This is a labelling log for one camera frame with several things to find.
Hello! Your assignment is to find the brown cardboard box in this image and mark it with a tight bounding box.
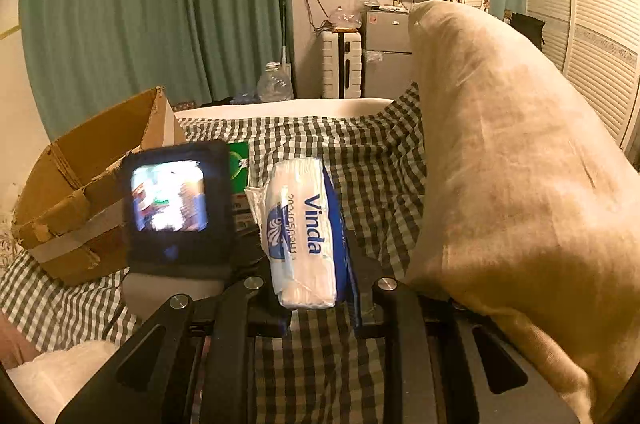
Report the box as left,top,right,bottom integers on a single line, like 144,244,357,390
11,86,187,287

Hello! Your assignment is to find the clear plastic bag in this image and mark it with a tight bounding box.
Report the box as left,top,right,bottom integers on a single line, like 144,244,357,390
327,7,362,30

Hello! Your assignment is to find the white suitcase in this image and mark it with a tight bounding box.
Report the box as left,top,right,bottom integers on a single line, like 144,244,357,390
321,29,363,99

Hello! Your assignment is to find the beige pillow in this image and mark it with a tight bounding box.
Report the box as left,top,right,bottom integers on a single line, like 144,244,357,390
402,0,640,424

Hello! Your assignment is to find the white mattress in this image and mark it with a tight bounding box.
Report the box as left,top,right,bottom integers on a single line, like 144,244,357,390
172,98,396,120

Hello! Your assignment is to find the grey fridge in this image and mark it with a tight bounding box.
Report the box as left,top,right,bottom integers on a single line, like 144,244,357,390
364,8,416,99

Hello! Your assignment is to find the black bag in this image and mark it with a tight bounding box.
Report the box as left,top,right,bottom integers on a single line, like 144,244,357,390
509,12,546,50

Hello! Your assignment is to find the white louvred wardrobe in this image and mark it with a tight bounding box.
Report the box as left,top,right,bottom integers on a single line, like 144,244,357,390
522,0,640,155

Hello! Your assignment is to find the white blue tissue pack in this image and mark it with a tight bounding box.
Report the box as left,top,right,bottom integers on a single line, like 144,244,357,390
245,158,358,309

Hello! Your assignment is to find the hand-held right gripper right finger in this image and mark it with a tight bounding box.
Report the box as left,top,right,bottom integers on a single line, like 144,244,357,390
345,231,581,424

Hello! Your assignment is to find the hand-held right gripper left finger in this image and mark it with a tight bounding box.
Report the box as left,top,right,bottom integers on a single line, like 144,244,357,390
55,277,291,424

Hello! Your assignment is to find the white fluffy quilt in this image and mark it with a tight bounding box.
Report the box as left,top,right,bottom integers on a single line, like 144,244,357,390
5,341,121,424

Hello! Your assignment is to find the wide teal curtain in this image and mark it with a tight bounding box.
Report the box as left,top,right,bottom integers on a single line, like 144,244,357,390
19,0,293,142

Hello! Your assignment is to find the green white medicine box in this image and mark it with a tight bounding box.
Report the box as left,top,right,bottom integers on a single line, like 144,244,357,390
229,141,261,237

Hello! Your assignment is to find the person's left forearm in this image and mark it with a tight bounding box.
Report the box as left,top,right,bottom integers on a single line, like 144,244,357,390
0,311,41,367

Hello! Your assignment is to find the clear water bottle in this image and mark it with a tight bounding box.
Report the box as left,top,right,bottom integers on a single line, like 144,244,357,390
256,62,294,102

